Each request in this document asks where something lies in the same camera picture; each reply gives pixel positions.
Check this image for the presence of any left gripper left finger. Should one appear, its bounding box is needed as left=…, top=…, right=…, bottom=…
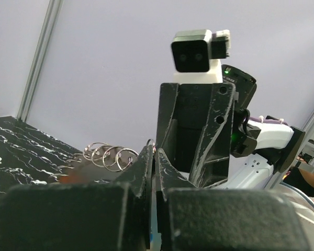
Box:
left=113, top=145, right=154, bottom=250

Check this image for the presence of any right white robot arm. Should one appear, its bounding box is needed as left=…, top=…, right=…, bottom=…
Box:
left=156, top=65, right=305, bottom=189

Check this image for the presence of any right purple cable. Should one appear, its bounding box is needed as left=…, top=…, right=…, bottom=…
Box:
left=248, top=115, right=290, bottom=126

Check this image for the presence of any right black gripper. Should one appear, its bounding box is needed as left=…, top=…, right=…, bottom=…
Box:
left=156, top=83, right=236, bottom=187

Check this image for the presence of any right aluminium frame post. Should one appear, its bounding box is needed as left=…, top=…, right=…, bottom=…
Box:
left=17, top=0, right=64, bottom=122

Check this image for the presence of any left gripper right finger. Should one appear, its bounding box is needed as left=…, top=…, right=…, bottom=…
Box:
left=155, top=149, right=199, bottom=250

